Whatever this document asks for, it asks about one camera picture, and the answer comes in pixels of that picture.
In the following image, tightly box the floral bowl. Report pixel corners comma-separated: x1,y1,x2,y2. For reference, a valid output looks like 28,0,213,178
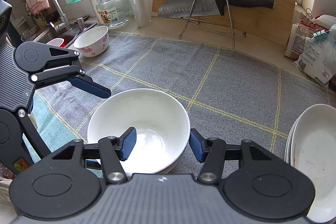
73,26,109,58

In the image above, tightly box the white bowl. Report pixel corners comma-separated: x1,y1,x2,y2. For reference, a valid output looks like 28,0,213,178
87,88,190,176

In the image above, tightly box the large fruit plate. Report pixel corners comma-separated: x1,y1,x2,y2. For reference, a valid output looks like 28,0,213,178
291,104,335,223

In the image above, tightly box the stained fruit plate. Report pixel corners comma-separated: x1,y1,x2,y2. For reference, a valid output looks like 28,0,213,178
284,121,297,164

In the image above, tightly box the steel kitchen sink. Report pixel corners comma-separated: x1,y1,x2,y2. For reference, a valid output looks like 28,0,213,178
30,22,97,48

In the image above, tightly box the white colander basket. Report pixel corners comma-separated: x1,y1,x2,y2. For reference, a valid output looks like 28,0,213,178
47,38,65,47

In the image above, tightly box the red wash basin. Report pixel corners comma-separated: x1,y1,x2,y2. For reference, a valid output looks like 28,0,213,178
60,34,75,48

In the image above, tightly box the grey blue checked towel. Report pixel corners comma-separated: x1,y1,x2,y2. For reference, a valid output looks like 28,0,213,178
32,32,335,159

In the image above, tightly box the steel sink faucet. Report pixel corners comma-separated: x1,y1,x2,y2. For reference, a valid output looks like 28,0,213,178
40,0,73,34

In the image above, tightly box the pink checked dish cloth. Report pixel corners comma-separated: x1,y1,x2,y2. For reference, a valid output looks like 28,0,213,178
26,0,50,15

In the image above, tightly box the glass jar with lid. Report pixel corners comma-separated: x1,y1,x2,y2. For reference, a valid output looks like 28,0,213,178
96,0,129,30

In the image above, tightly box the white plastic powder bag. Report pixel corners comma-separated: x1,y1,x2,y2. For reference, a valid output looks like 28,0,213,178
293,24,335,87

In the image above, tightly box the clipped red white bag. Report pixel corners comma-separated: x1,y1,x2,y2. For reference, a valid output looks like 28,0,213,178
284,8,335,60

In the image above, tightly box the metal wire board stand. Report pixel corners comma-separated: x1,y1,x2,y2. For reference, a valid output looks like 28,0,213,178
178,0,247,50

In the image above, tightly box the black handled kitchen knife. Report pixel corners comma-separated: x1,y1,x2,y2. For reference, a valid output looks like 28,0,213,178
158,0,275,18

